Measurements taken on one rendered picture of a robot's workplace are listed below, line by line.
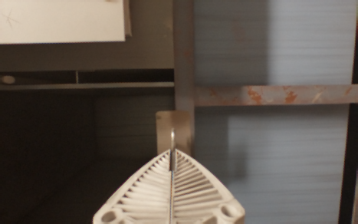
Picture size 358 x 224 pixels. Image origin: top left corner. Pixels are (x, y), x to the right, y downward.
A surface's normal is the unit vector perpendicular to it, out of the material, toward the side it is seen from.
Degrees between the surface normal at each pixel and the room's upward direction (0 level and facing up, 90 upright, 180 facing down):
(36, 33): 90
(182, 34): 90
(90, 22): 90
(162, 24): 90
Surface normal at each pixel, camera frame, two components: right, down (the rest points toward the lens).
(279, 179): 0.02, 0.09
